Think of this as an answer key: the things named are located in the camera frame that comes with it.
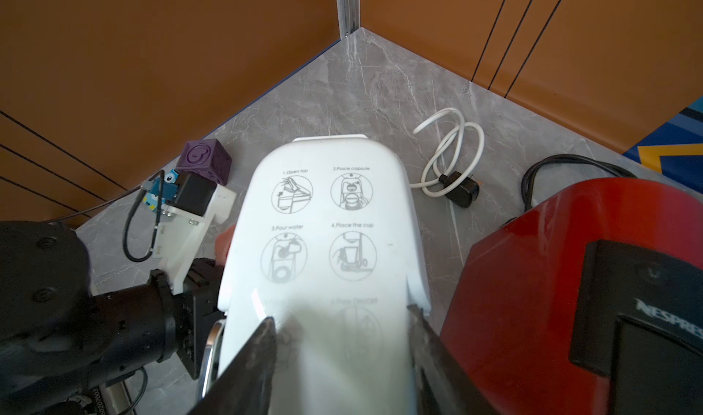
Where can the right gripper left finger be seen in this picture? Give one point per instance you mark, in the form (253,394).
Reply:
(244,386)

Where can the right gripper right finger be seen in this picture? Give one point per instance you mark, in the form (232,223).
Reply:
(442,386)

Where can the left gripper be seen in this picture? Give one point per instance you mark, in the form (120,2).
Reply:
(59,340)

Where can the white coffee machine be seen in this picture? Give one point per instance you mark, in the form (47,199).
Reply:
(327,244)

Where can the red Nespresso coffee machine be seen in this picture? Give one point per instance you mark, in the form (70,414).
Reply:
(589,303)

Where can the pink striped towel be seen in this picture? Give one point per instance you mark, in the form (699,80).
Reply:
(222,245)

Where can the blue owl figure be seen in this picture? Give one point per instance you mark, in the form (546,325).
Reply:
(163,189)

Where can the purple square card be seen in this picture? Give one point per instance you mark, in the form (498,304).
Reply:
(206,158)

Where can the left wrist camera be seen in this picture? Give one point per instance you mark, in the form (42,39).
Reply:
(183,223)

